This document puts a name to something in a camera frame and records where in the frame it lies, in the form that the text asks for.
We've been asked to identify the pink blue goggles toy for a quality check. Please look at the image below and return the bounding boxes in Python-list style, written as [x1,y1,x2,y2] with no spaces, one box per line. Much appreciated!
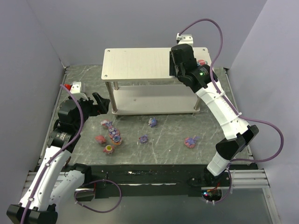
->
[197,59,208,66]

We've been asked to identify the pink toy yellow hat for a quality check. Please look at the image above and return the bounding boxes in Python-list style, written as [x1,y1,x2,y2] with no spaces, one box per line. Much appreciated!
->
[103,145,114,154]

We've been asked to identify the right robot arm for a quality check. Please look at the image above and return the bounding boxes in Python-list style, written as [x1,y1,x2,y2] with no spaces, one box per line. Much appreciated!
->
[170,44,259,177]

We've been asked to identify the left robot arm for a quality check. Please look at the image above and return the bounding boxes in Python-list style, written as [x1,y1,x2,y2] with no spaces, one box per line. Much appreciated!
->
[7,92,110,224]

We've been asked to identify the white two-tier shelf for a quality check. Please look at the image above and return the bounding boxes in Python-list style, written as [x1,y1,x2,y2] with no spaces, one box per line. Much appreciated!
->
[101,48,200,116]

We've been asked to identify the pink white toy top-left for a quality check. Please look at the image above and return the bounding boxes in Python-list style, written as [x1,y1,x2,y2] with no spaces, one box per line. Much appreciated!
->
[100,120,112,128]

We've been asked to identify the purple spotted toy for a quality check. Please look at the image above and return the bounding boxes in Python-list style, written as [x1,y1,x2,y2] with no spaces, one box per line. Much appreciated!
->
[108,126,120,139]

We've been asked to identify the orange base purple toy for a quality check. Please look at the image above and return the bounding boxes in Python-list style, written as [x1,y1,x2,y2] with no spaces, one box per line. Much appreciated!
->
[111,135,122,145]

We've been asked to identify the purple toy centre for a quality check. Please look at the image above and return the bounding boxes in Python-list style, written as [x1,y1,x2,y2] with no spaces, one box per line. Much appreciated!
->
[139,135,148,144]

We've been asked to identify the purple white standing toy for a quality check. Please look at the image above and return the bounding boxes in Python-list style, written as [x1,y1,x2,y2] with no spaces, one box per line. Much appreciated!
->
[148,117,157,127]

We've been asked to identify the black front base bar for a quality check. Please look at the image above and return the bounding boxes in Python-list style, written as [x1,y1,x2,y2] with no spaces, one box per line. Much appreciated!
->
[63,164,257,199]

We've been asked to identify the pink purple lying toy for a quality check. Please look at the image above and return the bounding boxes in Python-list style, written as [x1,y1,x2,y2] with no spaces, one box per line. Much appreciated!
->
[184,136,199,148]

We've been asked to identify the small electronics board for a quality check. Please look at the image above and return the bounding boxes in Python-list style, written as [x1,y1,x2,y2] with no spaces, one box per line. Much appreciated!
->
[202,189,222,202]

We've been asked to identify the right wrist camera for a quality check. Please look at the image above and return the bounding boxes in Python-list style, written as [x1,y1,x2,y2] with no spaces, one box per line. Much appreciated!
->
[176,33,193,47]

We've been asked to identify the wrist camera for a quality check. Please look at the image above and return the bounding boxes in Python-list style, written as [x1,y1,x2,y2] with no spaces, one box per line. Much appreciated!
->
[64,81,88,100]
[176,33,193,47]

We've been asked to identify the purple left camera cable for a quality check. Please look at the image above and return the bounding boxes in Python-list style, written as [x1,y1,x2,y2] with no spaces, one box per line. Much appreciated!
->
[22,84,84,224]

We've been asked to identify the purple camera cable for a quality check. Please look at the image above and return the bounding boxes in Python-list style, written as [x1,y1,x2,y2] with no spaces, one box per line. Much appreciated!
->
[22,84,84,224]
[179,18,285,203]

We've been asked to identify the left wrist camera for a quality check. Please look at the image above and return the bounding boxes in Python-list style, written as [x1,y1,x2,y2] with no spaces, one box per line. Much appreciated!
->
[64,81,88,100]

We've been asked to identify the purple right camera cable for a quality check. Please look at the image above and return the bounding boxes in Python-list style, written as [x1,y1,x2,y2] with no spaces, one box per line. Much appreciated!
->
[179,18,285,203]

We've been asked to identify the purple loop cable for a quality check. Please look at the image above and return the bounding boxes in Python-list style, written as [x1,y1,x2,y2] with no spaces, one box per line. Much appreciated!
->
[74,178,123,213]

